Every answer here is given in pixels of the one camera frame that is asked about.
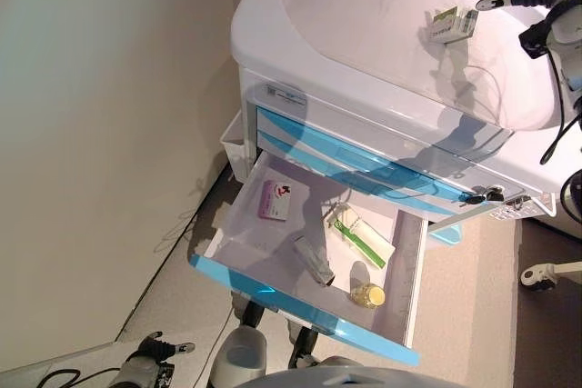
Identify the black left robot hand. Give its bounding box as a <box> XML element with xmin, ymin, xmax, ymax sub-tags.
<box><xmin>135</xmin><ymin>331</ymin><xmax>197</xmax><ymax>363</ymax></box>

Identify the small white medicine box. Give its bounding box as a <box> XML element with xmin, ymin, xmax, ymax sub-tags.
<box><xmin>426</xmin><ymin>5</ymin><xmax>480</xmax><ymax>46</ymax></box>

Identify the pink white medicine box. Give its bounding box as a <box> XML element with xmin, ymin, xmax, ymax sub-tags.
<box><xmin>257</xmin><ymin>180</ymin><xmax>296</xmax><ymax>223</ymax></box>

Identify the yellow cap medicine bottle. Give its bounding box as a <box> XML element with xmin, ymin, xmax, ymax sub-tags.
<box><xmin>349</xmin><ymin>261</ymin><xmax>387</xmax><ymax>312</ymax></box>

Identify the grey right robot leg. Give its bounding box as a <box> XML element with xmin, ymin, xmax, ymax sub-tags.
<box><xmin>288</xmin><ymin>326</ymin><xmax>325</xmax><ymax>370</ymax></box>

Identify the white medical cart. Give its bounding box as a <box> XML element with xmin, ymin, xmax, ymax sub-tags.
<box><xmin>229</xmin><ymin>0</ymin><xmax>582</xmax><ymax>248</ymax></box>

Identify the grey robot torso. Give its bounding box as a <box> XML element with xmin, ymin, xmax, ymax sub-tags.
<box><xmin>236</xmin><ymin>355</ymin><xmax>469</xmax><ymax>388</ymax></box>

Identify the white cart side bin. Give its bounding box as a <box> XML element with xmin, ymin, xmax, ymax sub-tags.
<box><xmin>220</xmin><ymin>113</ymin><xmax>247</xmax><ymax>181</ymax></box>

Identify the silver cart latch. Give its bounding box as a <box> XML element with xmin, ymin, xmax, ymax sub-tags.
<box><xmin>506</xmin><ymin>196</ymin><xmax>532</xmax><ymax>215</ymax></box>

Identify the white box green stripe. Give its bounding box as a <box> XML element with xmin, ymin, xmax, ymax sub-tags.
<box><xmin>323</xmin><ymin>208</ymin><xmax>397</xmax><ymax>272</ymax></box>

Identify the black key bunch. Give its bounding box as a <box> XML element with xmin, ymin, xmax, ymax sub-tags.
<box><xmin>458</xmin><ymin>184</ymin><xmax>507</xmax><ymax>208</ymax></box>

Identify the perforated white cart shelf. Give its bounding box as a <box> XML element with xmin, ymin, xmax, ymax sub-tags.
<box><xmin>490</xmin><ymin>191</ymin><xmax>559</xmax><ymax>222</ymax></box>

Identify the white blue cart label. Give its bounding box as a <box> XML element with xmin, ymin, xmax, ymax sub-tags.
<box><xmin>262</xmin><ymin>83</ymin><xmax>307</xmax><ymax>108</ymax></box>

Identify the white bed caster wheel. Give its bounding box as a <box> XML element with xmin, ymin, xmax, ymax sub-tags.
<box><xmin>520</xmin><ymin>263</ymin><xmax>561</xmax><ymax>293</ymax></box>

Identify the thick black floor cable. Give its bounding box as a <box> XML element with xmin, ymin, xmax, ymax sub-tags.
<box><xmin>39</xmin><ymin>363</ymin><xmax>120</xmax><ymax>388</ymax></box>

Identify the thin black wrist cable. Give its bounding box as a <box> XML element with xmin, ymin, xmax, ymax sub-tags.
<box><xmin>539</xmin><ymin>46</ymin><xmax>582</xmax><ymax>167</ymax></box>

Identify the white bed frame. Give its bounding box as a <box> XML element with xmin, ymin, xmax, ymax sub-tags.
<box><xmin>545</xmin><ymin>262</ymin><xmax>582</xmax><ymax>281</ymax></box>

